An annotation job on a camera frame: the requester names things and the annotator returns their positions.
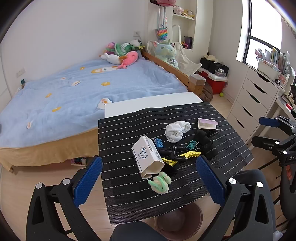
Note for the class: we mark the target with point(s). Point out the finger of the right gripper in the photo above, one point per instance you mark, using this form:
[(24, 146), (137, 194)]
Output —
[(271, 122), (264, 142)]

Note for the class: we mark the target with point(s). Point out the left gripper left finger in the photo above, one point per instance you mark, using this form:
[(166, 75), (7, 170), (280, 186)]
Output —
[(54, 212)]

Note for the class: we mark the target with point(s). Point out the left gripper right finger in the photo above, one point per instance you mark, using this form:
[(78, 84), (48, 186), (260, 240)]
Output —
[(228, 193)]

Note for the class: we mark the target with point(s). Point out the black sock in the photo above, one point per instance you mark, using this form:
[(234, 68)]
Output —
[(205, 144)]

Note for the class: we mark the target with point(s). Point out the pink white small box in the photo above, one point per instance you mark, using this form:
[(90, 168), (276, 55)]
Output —
[(207, 124)]

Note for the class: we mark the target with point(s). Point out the teal binder clip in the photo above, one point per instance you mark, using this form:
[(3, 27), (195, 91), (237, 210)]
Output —
[(193, 146)]

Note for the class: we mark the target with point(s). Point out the black hair clip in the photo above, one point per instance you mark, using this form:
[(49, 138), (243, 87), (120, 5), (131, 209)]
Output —
[(171, 151)]

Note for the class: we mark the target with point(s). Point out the white sock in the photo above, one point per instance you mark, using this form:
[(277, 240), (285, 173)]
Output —
[(174, 131)]

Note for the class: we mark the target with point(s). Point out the green white plush toy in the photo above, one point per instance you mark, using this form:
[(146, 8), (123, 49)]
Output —
[(160, 184)]

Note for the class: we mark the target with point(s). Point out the blue binder clip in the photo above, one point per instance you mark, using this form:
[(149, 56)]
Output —
[(158, 142)]

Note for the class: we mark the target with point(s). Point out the white cardboard box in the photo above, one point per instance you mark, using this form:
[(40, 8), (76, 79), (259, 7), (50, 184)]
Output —
[(147, 157)]

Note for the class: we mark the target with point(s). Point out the pink trash bin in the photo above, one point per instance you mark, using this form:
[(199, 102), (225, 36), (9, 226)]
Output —
[(180, 224)]

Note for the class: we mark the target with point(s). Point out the person's right hand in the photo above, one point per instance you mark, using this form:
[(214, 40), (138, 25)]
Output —
[(288, 172)]

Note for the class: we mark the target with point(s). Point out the white desk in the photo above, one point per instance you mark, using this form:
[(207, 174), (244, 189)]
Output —
[(282, 106)]

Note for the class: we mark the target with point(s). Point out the white drawer cabinet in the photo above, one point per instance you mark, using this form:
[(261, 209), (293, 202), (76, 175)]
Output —
[(255, 99)]

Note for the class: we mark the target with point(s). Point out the black office chair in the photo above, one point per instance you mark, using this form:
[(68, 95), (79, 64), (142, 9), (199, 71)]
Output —
[(287, 194)]

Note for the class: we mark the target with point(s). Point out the books on cabinet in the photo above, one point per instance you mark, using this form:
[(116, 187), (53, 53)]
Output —
[(275, 65)]

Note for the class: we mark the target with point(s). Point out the red white cooler box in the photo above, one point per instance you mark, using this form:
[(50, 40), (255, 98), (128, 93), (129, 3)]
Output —
[(218, 83)]

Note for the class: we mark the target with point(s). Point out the brown bean bag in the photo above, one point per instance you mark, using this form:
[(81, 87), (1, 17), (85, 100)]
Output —
[(207, 93)]

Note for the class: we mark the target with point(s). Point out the black storage bag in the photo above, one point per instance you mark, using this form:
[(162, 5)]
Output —
[(212, 66)]

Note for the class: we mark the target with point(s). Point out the person's legs dark trousers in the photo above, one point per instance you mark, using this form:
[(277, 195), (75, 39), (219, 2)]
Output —
[(261, 228)]

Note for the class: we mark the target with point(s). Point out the wooden bed footboard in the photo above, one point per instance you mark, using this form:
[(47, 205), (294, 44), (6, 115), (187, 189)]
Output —
[(192, 82)]

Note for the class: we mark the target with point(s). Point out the bed with blue blanket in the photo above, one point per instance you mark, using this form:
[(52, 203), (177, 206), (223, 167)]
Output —
[(55, 118)]

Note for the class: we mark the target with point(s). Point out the white folding chair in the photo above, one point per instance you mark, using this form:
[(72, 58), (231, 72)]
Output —
[(185, 64)]

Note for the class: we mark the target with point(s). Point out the black striped table mat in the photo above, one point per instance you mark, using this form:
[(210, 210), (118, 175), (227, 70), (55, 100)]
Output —
[(128, 197)]

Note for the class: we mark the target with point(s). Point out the white table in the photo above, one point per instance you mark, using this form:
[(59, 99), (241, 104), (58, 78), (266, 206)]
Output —
[(158, 101)]

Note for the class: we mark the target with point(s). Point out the teal unicorn plush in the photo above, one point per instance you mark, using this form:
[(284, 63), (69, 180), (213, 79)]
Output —
[(166, 53)]

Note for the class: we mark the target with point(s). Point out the rainbow hanging bag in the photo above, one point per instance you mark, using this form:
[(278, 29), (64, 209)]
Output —
[(161, 32)]

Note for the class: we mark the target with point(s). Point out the pink whale plush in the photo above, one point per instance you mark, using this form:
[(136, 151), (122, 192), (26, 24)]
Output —
[(128, 59)]

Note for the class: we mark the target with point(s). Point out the white seal plush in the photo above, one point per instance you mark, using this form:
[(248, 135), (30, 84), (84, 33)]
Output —
[(111, 58)]

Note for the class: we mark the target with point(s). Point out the green striped plush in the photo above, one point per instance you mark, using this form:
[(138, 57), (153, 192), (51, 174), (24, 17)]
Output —
[(124, 48)]

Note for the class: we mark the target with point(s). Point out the white wall shelf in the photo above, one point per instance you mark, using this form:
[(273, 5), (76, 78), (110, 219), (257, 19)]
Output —
[(178, 20)]

